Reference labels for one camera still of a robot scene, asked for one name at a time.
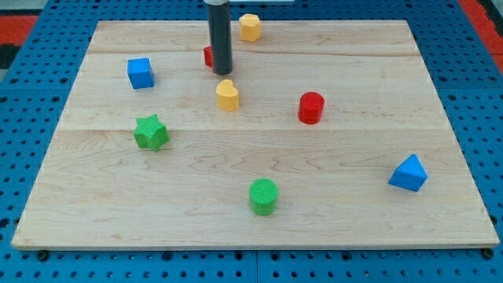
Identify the yellow hexagon block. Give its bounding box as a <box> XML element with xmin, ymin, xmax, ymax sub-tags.
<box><xmin>239</xmin><ymin>13</ymin><xmax>261</xmax><ymax>42</ymax></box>

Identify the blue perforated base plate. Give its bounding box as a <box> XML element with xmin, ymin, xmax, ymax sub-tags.
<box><xmin>1</xmin><ymin>0</ymin><xmax>502</xmax><ymax>282</ymax></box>

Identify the red star block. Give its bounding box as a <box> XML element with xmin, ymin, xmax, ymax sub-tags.
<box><xmin>203</xmin><ymin>46</ymin><xmax>213</xmax><ymax>68</ymax></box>

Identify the blue cube block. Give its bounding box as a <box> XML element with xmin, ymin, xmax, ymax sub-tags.
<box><xmin>127</xmin><ymin>57</ymin><xmax>154</xmax><ymax>89</ymax></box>

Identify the light wooden board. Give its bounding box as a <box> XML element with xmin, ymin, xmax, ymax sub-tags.
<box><xmin>12</xmin><ymin>20</ymin><xmax>500</xmax><ymax>251</ymax></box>

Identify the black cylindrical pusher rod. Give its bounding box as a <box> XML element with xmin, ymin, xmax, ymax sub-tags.
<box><xmin>204</xmin><ymin>0</ymin><xmax>233</xmax><ymax>75</ymax></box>

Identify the red cylinder block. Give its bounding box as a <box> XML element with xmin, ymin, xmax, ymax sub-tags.
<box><xmin>298</xmin><ymin>92</ymin><xmax>325</xmax><ymax>124</ymax></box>

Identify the green cylinder block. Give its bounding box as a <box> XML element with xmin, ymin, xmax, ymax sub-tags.
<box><xmin>248</xmin><ymin>178</ymin><xmax>278</xmax><ymax>216</ymax></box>

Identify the blue triangular prism block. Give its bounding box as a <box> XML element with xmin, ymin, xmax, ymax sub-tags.
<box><xmin>388</xmin><ymin>154</ymin><xmax>428</xmax><ymax>192</ymax></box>

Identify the green star block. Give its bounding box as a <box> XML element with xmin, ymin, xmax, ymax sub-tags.
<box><xmin>133</xmin><ymin>114</ymin><xmax>170</xmax><ymax>152</ymax></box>

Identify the yellow heart block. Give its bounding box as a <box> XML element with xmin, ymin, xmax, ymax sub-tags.
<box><xmin>215</xmin><ymin>79</ymin><xmax>240</xmax><ymax>112</ymax></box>

